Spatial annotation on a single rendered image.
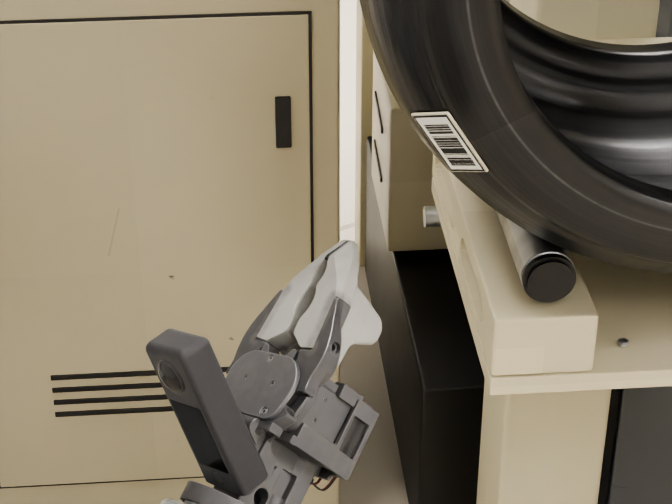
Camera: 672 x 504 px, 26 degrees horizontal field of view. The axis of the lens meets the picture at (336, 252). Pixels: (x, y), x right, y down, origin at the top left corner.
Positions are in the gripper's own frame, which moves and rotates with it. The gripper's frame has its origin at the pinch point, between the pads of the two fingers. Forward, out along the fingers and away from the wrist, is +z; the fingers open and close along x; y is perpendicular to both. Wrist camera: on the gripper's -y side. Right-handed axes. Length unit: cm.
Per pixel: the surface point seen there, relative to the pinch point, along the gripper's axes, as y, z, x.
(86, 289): 38, 8, -97
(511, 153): 7.7, 13.4, 3.6
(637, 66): 28.9, 36.8, -9.3
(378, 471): 101, 10, -95
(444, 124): 3.3, 13.0, 0.5
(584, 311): 26.7, 10.1, -0.8
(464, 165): 7.4, 12.0, -0.3
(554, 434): 70, 13, -37
